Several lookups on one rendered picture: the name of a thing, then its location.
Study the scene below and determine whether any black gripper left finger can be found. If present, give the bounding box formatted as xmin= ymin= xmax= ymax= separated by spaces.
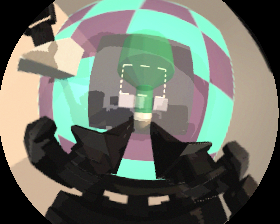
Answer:
xmin=70 ymin=119 xmax=134 ymax=174

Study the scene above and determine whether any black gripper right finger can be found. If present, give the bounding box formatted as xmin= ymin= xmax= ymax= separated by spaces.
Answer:
xmin=150 ymin=122 xmax=214 ymax=179

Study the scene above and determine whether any green glass bottle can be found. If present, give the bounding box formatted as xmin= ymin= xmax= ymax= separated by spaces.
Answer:
xmin=117 ymin=29 xmax=175 ymax=131

